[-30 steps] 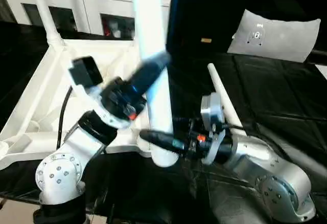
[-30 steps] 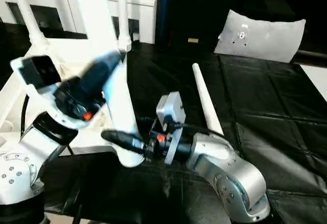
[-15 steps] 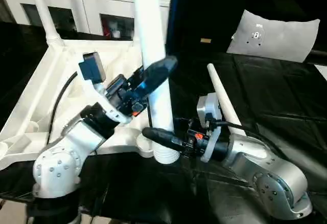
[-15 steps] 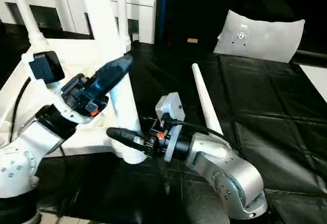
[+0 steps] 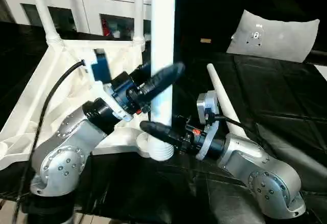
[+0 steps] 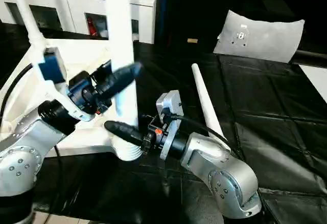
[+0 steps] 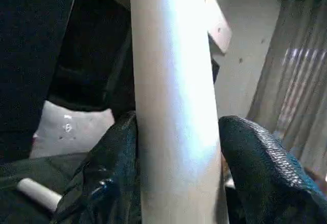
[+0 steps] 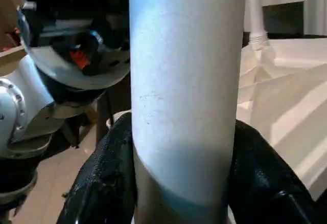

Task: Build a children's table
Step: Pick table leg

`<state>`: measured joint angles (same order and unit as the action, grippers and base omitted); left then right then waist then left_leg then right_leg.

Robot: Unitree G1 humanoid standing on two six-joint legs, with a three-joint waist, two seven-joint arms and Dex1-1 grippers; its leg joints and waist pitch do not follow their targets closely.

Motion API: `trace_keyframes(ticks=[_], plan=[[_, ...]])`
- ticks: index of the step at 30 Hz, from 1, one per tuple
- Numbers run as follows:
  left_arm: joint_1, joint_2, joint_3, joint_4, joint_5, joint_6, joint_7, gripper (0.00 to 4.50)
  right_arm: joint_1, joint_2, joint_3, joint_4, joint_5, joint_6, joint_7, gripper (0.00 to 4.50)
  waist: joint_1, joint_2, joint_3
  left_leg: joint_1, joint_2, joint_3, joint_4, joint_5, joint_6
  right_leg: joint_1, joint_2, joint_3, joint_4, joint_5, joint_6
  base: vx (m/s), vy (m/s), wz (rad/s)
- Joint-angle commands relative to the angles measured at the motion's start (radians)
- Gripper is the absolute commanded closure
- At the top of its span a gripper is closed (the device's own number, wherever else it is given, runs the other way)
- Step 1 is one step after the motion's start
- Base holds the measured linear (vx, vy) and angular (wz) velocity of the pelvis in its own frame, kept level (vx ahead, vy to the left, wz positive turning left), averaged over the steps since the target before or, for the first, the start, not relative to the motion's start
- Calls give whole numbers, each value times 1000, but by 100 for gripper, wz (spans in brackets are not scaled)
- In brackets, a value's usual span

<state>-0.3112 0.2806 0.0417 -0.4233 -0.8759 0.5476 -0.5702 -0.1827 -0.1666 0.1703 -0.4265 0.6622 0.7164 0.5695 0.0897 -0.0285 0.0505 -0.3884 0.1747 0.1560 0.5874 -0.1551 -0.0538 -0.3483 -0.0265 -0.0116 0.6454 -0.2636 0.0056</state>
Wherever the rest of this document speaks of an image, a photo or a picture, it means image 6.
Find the white plastic table leg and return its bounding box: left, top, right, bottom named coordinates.
left=7, top=0, right=49, bottom=48
left=191, top=63, right=232, bottom=153
left=103, top=0, right=144, bottom=162

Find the white plastic table top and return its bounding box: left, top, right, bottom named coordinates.
left=0, top=37, right=144, bottom=158

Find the red figurine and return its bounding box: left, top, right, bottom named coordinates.
left=87, top=16, right=98, bottom=37

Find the white glass-door cabinet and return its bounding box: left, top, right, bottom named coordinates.
left=0, top=0, right=162, bottom=45

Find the black furniture with gold label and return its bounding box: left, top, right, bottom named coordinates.
left=153, top=0, right=327, bottom=56

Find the grey padded backrest cushion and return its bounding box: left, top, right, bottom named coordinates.
left=213, top=9, right=306, bottom=64

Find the white flat board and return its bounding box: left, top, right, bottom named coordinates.
left=298, top=64, right=327, bottom=100

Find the black rod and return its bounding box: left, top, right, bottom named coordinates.
left=293, top=49, right=327, bottom=61

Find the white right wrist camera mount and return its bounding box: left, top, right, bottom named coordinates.
left=155, top=89, right=185, bottom=161

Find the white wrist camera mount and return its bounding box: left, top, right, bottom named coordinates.
left=155, top=89, right=185, bottom=161
left=37, top=46, right=97, bottom=123

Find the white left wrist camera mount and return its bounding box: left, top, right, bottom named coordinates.
left=37, top=46, right=97, bottom=123

